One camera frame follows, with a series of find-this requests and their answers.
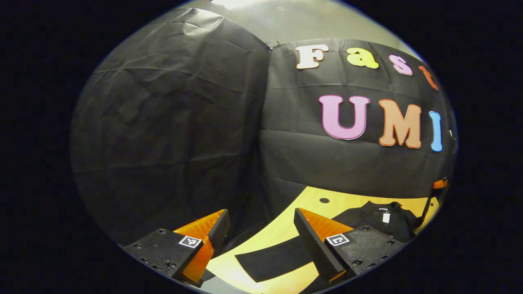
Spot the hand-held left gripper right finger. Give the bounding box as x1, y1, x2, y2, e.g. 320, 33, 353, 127
293, 207, 405, 284

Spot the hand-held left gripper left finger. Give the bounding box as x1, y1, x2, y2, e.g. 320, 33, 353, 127
123, 209, 231, 286

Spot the black buttoned garment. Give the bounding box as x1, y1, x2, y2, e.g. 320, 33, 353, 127
235, 201, 427, 283

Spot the black backdrop cloth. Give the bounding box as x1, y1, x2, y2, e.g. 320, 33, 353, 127
69, 7, 458, 245

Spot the ceiling light panel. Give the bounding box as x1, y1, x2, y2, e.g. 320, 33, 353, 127
210, 0, 264, 10

